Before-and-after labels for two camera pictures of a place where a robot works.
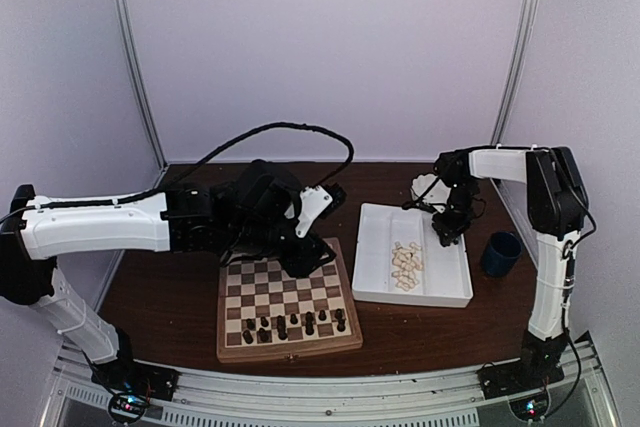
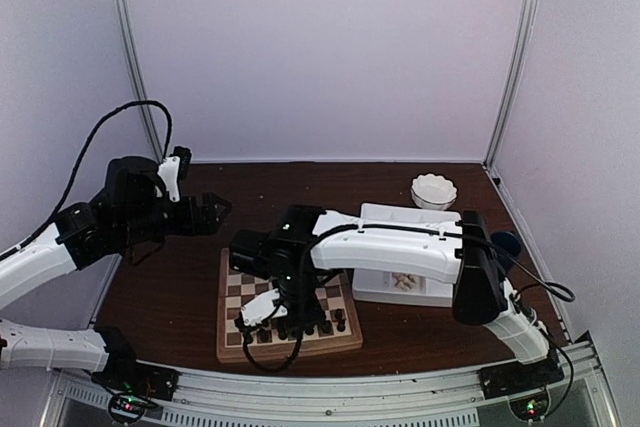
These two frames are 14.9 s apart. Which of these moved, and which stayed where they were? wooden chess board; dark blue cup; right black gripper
Moved: right black gripper
Stayed: dark blue cup; wooden chess board
